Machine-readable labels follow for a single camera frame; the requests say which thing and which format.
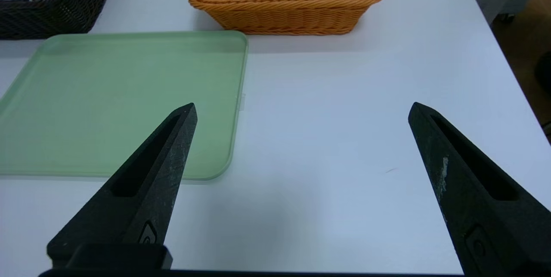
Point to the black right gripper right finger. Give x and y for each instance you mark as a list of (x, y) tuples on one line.
[(482, 204)]

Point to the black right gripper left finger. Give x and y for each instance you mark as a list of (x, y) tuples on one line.
[(133, 199)]

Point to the dark brown wicker basket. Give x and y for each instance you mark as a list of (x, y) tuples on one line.
[(56, 10)]

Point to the orange wicker basket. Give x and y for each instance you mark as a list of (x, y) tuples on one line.
[(292, 14)]

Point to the light green plastic tray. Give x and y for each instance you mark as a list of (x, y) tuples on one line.
[(112, 100)]

